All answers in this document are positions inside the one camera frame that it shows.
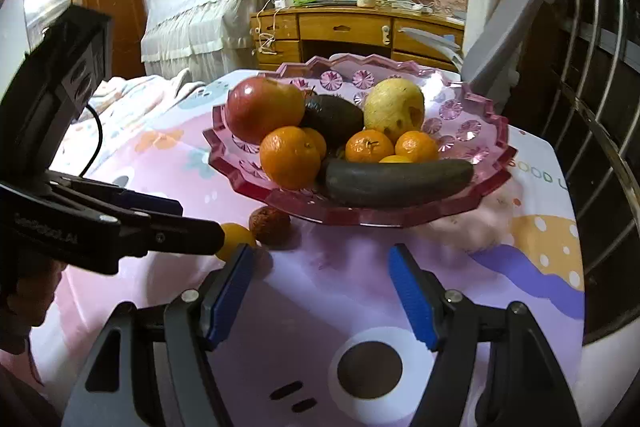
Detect yellow lemon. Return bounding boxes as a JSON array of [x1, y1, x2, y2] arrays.
[[215, 222, 257, 262]]

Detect large orange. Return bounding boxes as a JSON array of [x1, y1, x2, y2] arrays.
[[259, 126, 321, 191]]

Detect red apple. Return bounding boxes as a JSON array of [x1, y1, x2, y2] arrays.
[[226, 76, 305, 145]]

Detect small mandarin orange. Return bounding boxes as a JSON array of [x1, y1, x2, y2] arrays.
[[303, 128, 326, 159], [395, 130, 439, 162], [380, 155, 412, 164], [345, 129, 395, 164]]

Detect yellow speckled pear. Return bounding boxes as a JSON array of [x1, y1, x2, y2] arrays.
[[363, 77, 425, 133]]

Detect brown wrinkled passion fruit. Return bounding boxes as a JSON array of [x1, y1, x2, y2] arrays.
[[248, 206, 292, 246]]

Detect cartoon printed bed sheet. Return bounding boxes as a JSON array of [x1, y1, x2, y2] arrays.
[[54, 70, 585, 426]]

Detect floral quilt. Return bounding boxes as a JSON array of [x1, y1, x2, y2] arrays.
[[72, 68, 205, 135]]

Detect dark green cucumber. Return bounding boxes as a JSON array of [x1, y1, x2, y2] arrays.
[[326, 159, 474, 208]]

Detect white cloth covered furniture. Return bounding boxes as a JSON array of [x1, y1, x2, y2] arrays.
[[140, 0, 265, 83]]

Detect pink plastic fruit tray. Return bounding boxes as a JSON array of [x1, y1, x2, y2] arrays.
[[204, 55, 515, 228]]

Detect dark avocado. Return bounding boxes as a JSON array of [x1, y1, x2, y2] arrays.
[[299, 94, 364, 150]]

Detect wooden desk with drawers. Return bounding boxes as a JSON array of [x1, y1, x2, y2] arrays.
[[250, 6, 464, 70]]

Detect brown wooden door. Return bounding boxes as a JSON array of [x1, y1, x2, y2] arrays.
[[82, 0, 146, 79]]

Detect metal bed headboard rails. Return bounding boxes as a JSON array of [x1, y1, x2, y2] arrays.
[[506, 0, 639, 343]]

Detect black cable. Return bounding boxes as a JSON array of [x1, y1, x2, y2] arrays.
[[78, 103, 106, 180]]

